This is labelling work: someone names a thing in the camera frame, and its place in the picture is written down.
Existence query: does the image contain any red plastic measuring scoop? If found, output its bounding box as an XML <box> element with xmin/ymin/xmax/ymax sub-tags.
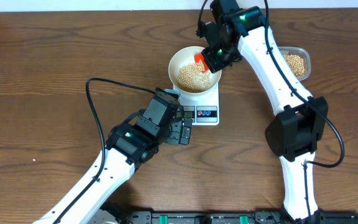
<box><xmin>194</xmin><ymin>53</ymin><xmax>209</xmax><ymax>73</ymax></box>

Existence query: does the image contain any white digital kitchen scale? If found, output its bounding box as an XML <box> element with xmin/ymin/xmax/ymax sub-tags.
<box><xmin>173</xmin><ymin>84</ymin><xmax>220</xmax><ymax>126</ymax></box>

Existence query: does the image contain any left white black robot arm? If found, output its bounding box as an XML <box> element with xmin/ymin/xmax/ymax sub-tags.
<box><xmin>37</xmin><ymin>88</ymin><xmax>191</xmax><ymax>223</ymax></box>

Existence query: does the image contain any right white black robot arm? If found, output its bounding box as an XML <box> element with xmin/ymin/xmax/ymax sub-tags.
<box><xmin>196</xmin><ymin>1</ymin><xmax>328</xmax><ymax>223</ymax></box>

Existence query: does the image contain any white ceramic bowl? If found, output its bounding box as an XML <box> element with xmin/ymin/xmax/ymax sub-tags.
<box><xmin>168</xmin><ymin>46</ymin><xmax>222</xmax><ymax>93</ymax></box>

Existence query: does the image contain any soybeans pile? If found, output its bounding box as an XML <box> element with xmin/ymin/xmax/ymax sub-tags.
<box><xmin>177</xmin><ymin>60</ymin><xmax>211</xmax><ymax>93</ymax></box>

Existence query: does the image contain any clear plastic container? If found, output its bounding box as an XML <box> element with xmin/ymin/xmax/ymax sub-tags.
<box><xmin>279</xmin><ymin>47</ymin><xmax>311</xmax><ymax>81</ymax></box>

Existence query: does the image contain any left black cable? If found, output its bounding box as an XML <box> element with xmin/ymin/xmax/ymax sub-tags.
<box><xmin>51</xmin><ymin>77</ymin><xmax>157</xmax><ymax>224</ymax></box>

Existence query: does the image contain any black cable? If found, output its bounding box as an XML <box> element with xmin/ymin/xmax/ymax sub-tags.
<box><xmin>196</xmin><ymin>0</ymin><xmax>346</xmax><ymax>218</ymax></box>
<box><xmin>51</xmin><ymin>77</ymin><xmax>157</xmax><ymax>224</ymax></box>

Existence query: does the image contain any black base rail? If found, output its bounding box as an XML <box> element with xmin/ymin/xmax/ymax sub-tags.
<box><xmin>90</xmin><ymin>208</ymin><xmax>358</xmax><ymax>224</ymax></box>

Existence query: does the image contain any right black cable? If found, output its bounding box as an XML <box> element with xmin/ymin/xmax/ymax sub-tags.
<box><xmin>196</xmin><ymin>0</ymin><xmax>346</xmax><ymax>218</ymax></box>

